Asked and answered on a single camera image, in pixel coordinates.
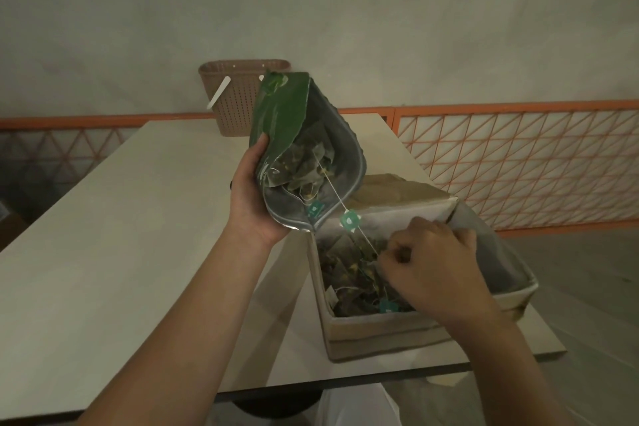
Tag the black table base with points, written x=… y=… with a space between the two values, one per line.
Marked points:
x=274 y=403

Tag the person's left hand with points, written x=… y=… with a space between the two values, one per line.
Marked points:
x=249 y=211

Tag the beige paper box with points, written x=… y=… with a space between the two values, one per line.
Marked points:
x=379 y=336

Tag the green foil pouch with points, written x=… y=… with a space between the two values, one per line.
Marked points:
x=279 y=111

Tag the brown plastic basket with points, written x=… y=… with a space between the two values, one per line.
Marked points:
x=234 y=96

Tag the person's right hand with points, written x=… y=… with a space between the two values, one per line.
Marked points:
x=439 y=276

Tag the orange mesh fence panel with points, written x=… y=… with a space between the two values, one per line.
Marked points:
x=539 y=166
x=55 y=156

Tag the green tag pyramid tea bag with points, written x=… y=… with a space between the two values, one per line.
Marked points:
x=351 y=219

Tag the person's left forearm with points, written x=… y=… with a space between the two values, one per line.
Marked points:
x=179 y=336

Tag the person's right forearm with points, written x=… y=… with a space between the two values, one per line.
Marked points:
x=504 y=376

